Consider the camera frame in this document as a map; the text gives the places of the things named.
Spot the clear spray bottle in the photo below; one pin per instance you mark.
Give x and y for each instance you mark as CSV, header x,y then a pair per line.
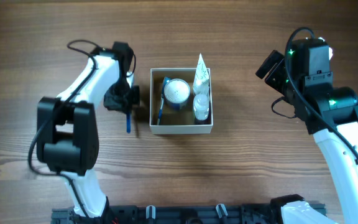
x,y
201,108

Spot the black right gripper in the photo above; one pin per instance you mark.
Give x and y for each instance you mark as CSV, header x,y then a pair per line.
x,y
272,78

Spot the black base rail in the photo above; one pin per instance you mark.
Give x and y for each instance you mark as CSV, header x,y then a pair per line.
x,y
246,213

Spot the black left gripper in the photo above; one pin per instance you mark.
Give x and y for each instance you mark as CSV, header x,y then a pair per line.
x,y
124,106

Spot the blue disposable razor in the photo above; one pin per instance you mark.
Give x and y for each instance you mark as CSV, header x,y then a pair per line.
x,y
128,122

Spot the blue white toothbrush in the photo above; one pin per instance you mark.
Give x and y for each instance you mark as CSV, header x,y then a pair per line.
x,y
164,83

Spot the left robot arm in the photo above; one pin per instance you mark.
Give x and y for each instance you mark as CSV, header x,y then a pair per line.
x,y
67,135

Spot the cotton swab tub blue label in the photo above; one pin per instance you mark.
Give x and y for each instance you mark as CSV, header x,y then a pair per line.
x,y
176,93

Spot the white cardboard box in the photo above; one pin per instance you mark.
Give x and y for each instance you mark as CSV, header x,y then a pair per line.
x,y
175,121

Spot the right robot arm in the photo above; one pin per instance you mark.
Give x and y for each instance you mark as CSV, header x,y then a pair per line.
x,y
304,78

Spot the white cream tube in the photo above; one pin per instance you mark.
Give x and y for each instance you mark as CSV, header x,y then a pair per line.
x,y
201,79

